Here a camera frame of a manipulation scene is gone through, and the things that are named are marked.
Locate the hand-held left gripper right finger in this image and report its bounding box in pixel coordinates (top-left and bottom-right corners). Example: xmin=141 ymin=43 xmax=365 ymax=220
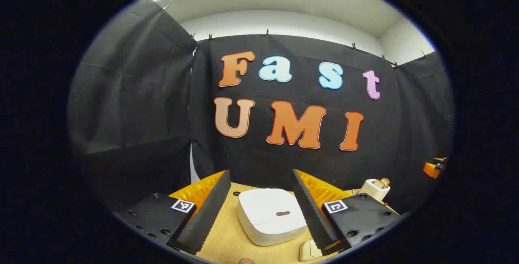
xmin=291 ymin=169 xmax=408 ymax=256

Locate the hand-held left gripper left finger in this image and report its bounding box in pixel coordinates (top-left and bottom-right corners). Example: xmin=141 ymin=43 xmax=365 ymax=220
xmin=113 ymin=170 xmax=232 ymax=255

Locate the cream plastic object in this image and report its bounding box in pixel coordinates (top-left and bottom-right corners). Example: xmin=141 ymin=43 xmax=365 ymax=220
xmin=299 ymin=238 xmax=325 ymax=262

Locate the white toaster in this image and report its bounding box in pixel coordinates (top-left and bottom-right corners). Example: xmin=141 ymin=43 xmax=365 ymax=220
xmin=359 ymin=179 xmax=391 ymax=204

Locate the black backdrop cloth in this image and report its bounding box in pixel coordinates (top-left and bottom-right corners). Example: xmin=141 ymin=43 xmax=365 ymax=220
xmin=68 ymin=0 xmax=455 ymax=216

